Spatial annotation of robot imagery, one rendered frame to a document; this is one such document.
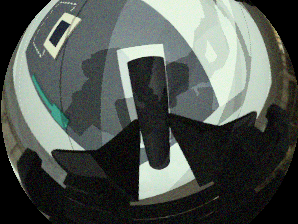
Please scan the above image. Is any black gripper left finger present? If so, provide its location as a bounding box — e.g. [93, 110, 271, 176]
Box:
[51, 119, 141, 202]

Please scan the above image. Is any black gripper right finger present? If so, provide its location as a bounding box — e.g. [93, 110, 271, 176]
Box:
[169, 112, 257, 188]

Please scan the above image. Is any cream tile with dark square mark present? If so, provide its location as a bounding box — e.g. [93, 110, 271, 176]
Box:
[44, 12, 81, 59]

